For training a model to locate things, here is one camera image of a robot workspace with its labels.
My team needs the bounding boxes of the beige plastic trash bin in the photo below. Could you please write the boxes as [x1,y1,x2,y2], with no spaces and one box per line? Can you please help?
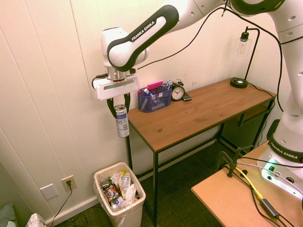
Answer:
[93,161,147,227]

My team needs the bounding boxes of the crumpled snack bag trash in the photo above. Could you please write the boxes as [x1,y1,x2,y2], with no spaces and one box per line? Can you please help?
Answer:
[111,170,132,191]

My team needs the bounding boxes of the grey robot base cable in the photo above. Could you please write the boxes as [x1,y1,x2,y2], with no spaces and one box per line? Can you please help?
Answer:
[237,161,303,199]

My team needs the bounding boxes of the blue mesh desk organizer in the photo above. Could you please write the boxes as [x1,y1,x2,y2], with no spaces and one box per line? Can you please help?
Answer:
[137,83,173,113]

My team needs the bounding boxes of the crumpled white paper trash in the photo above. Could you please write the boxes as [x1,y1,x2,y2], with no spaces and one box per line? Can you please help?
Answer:
[122,183,138,209]

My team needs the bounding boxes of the beige wall power outlet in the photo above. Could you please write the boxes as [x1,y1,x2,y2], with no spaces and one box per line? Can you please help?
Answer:
[61,175,78,192]

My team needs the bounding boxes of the black lamp power cord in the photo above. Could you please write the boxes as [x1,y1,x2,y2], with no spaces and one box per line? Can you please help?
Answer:
[247,84,277,112]

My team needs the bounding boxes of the slim blue silver drink can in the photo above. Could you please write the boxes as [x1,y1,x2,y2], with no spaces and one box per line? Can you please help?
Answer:
[114,104,130,138]

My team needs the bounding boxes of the black cable along robot arm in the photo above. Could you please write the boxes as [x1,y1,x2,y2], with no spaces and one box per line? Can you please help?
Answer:
[135,6,285,113]

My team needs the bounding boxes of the wooden desk with black frame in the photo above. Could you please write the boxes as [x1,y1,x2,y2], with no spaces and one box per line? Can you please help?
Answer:
[126,78,278,227]

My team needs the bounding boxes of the patterned white tissue box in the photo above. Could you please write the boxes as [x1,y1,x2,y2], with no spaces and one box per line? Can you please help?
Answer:
[24,212,47,227]

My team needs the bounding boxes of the yellow ethernet cable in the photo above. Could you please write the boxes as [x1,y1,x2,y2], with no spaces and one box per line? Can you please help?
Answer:
[224,164,264,200]

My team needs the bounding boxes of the pink sticky note pad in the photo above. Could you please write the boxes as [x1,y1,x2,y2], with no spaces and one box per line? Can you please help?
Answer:
[146,80,164,91]

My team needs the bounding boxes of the colourful candy wrapper trash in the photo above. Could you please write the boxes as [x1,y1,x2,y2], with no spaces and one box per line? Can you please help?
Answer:
[103,185,119,200]

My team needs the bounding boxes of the light wooden robot mounting table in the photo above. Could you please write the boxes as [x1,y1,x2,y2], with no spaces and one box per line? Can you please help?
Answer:
[191,141,303,227]

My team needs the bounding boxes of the black desk lamp glass shade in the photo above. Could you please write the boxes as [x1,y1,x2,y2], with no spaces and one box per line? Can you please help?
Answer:
[229,26,261,89]

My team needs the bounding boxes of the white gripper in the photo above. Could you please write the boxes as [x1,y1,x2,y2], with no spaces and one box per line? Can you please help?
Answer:
[94,75,141,119]

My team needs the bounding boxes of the white blank wall plate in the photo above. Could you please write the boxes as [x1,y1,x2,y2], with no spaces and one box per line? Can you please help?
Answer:
[39,183,60,201]

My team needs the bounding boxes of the teal cushion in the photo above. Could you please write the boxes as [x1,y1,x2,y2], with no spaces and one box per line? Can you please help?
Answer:
[0,201,18,227]

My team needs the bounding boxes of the black wall plug power cord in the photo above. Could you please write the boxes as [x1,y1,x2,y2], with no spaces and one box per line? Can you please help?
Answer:
[50,180,73,227]

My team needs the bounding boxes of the black cable adapter box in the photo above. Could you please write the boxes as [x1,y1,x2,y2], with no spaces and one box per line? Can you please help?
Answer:
[259,198,281,219]

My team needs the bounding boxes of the black metal table clamp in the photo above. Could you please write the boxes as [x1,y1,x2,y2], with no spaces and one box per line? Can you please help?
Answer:
[214,145,254,178]

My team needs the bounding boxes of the black twin-bell alarm clock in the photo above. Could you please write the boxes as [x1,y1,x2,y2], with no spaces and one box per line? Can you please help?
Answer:
[170,79,186,102]

